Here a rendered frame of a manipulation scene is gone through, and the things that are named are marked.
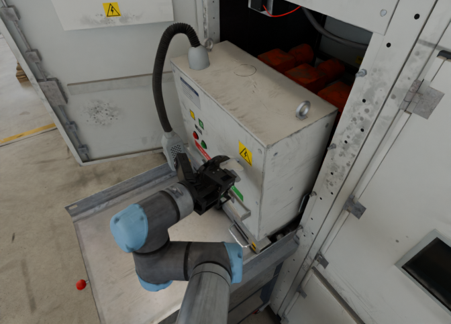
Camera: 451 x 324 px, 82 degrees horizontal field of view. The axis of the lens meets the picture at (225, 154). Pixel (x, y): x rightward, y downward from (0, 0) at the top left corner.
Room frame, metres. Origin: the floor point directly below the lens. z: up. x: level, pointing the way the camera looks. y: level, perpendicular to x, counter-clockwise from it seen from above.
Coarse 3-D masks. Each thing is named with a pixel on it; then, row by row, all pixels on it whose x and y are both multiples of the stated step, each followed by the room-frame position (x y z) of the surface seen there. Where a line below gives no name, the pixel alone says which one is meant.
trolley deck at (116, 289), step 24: (192, 168) 0.82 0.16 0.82; (144, 192) 0.69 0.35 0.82; (96, 216) 0.57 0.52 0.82; (192, 216) 0.57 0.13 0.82; (216, 216) 0.57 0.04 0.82; (96, 240) 0.46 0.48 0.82; (192, 240) 0.46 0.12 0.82; (216, 240) 0.46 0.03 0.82; (240, 240) 0.46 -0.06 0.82; (96, 264) 0.37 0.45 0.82; (120, 264) 0.37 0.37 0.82; (264, 264) 0.37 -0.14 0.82; (96, 288) 0.29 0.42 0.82; (120, 288) 0.29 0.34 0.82; (168, 288) 0.29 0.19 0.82; (240, 288) 0.30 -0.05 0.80; (120, 312) 0.23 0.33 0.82; (144, 312) 0.23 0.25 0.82
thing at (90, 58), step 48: (0, 0) 0.85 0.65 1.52; (48, 0) 0.89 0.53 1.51; (96, 0) 0.89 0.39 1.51; (144, 0) 0.93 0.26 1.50; (192, 0) 1.00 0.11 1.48; (48, 48) 0.87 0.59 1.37; (96, 48) 0.91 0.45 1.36; (144, 48) 0.95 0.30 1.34; (48, 96) 0.83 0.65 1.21; (96, 96) 0.89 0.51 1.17; (144, 96) 0.94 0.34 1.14; (96, 144) 0.87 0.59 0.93; (144, 144) 0.92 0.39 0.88
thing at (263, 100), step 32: (224, 64) 0.76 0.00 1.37; (256, 64) 0.75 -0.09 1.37; (224, 96) 0.59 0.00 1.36; (256, 96) 0.59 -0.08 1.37; (288, 96) 0.58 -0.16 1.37; (256, 128) 0.46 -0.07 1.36; (288, 128) 0.46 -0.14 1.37; (320, 128) 0.50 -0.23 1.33; (288, 160) 0.45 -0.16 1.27; (320, 160) 0.53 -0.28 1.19; (288, 192) 0.47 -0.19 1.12
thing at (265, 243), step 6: (192, 162) 0.80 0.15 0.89; (198, 168) 0.76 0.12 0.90; (228, 210) 0.55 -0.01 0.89; (234, 216) 0.52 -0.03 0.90; (240, 222) 0.50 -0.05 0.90; (240, 228) 0.49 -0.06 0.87; (246, 228) 0.47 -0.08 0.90; (246, 234) 0.45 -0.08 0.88; (252, 240) 0.43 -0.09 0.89; (264, 240) 0.42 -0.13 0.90; (258, 246) 0.40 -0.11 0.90; (264, 246) 0.40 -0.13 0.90; (258, 252) 0.40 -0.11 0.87
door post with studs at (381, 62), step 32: (416, 0) 0.43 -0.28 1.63; (416, 32) 0.41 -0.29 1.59; (384, 64) 0.44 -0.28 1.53; (352, 96) 0.47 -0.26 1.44; (384, 96) 0.41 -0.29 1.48; (352, 128) 0.44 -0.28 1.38; (352, 160) 0.41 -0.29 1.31; (320, 192) 0.45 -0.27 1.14; (320, 224) 0.41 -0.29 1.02; (288, 288) 0.41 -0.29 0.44
